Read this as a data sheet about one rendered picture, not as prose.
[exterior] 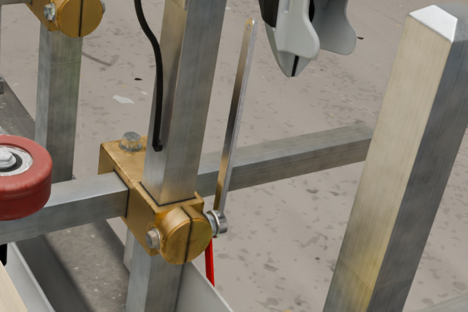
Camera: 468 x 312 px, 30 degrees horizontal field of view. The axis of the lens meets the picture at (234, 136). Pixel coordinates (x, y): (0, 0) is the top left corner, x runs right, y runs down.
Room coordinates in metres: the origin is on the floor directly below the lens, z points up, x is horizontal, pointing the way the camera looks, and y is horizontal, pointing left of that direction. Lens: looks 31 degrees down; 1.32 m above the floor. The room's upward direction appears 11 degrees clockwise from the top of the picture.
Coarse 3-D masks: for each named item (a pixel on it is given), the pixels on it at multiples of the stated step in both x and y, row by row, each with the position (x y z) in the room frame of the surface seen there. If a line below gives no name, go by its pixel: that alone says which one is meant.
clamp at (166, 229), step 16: (112, 144) 0.69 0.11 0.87; (144, 144) 0.70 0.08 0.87; (112, 160) 0.67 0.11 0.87; (128, 160) 0.67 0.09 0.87; (128, 176) 0.64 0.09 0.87; (128, 192) 0.64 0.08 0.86; (144, 192) 0.62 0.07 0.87; (128, 208) 0.64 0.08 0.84; (144, 208) 0.61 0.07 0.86; (160, 208) 0.61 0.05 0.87; (176, 208) 0.61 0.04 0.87; (192, 208) 0.62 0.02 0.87; (128, 224) 0.63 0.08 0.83; (144, 224) 0.61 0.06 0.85; (160, 224) 0.60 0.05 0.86; (176, 224) 0.59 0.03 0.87; (192, 224) 0.60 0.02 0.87; (208, 224) 0.61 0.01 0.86; (144, 240) 0.61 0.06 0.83; (160, 240) 0.59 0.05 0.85; (176, 240) 0.59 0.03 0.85; (192, 240) 0.60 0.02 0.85; (208, 240) 0.61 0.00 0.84; (176, 256) 0.59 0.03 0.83; (192, 256) 0.60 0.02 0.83
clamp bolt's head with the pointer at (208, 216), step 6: (204, 216) 0.63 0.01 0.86; (210, 216) 0.63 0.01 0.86; (210, 222) 0.62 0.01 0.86; (216, 228) 0.62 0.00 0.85; (210, 240) 0.62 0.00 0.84; (210, 246) 0.62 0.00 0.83; (210, 252) 0.62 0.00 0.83; (210, 258) 0.61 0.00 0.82; (210, 264) 0.61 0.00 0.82; (210, 270) 0.61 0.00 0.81; (210, 276) 0.61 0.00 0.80; (210, 282) 0.61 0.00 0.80
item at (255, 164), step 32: (352, 128) 0.83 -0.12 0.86; (256, 160) 0.73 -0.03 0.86; (288, 160) 0.75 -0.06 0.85; (320, 160) 0.77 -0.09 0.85; (352, 160) 0.80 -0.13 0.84; (64, 192) 0.62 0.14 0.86; (96, 192) 0.63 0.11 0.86; (0, 224) 0.57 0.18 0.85; (32, 224) 0.58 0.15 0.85; (64, 224) 0.60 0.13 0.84
